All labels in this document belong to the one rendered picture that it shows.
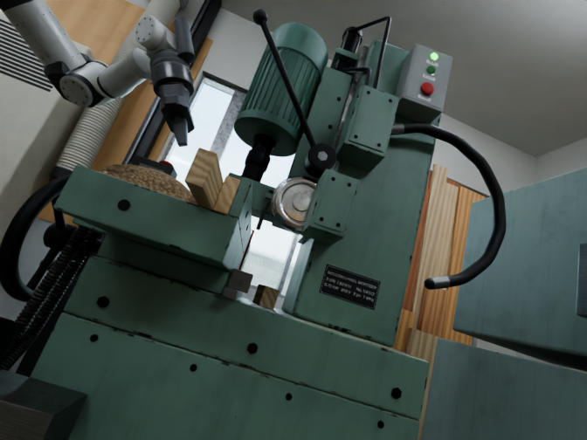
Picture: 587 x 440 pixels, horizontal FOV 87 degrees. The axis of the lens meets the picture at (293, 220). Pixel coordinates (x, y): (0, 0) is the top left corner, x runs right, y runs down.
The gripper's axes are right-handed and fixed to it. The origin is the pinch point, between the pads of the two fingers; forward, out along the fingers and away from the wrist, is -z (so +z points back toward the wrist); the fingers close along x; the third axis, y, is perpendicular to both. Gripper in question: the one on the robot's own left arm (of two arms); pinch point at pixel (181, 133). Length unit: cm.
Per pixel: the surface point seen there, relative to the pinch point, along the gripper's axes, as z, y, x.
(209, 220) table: -27.8, 5.1, 26.4
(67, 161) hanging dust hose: 52, -73, -103
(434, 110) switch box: -7, 56, 8
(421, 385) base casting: -58, 33, 14
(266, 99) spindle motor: 6.3, 20.8, -0.3
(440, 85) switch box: -1, 59, 9
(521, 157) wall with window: 26, 263, -156
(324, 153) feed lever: -13.3, 28.5, 8.2
